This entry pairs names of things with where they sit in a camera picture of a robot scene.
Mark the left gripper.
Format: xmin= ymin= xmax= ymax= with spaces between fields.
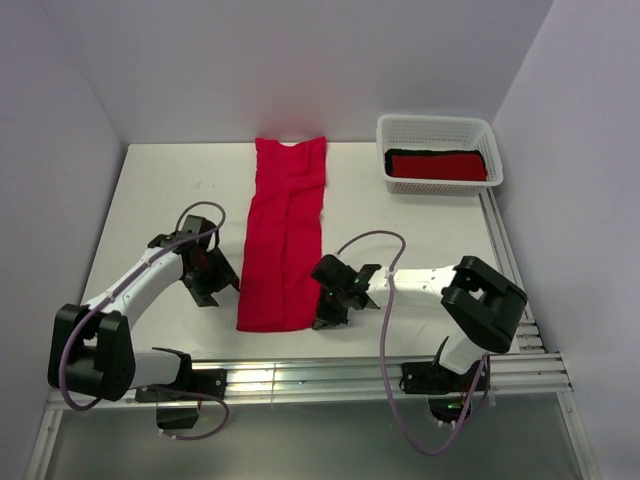
xmin=183 ymin=247 xmax=239 ymax=307

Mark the red t-shirt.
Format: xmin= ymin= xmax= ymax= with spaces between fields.
xmin=390 ymin=153 xmax=489 ymax=181
xmin=236 ymin=137 xmax=327 ymax=333

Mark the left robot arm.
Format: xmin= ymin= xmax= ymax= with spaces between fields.
xmin=47 ymin=244 xmax=240 ymax=401

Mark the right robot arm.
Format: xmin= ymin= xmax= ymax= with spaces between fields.
xmin=311 ymin=254 xmax=528 ymax=390

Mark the white plastic basket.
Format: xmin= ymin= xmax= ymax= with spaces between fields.
xmin=376 ymin=114 xmax=504 ymax=195

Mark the rolled red t-shirt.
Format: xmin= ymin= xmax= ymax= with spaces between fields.
xmin=390 ymin=153 xmax=489 ymax=181

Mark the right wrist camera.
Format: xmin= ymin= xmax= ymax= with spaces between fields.
xmin=311 ymin=254 xmax=382 ymax=305

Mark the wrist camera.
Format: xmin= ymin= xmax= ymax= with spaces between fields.
xmin=311 ymin=254 xmax=382 ymax=305
xmin=147 ymin=215 xmax=220 ymax=251

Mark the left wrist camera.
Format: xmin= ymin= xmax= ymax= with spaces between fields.
xmin=147 ymin=215 xmax=220 ymax=251

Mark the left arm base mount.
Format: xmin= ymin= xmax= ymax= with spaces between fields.
xmin=134 ymin=368 xmax=230 ymax=441

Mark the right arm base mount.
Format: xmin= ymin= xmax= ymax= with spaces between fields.
xmin=399 ymin=361 xmax=480 ymax=425

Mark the aluminium table frame rail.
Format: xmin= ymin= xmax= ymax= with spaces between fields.
xmin=25 ymin=188 xmax=603 ymax=479

